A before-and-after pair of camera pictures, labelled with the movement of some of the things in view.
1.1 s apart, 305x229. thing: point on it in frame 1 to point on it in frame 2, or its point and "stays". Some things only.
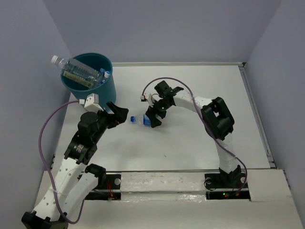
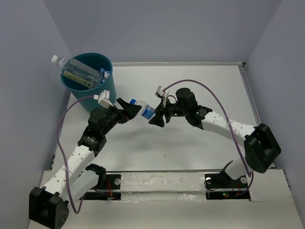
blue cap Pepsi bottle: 142,119 to 147,111
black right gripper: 150,113 to 160,110
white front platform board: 177,200 stays
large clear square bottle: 78,71 stays
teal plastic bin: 106,92 stays
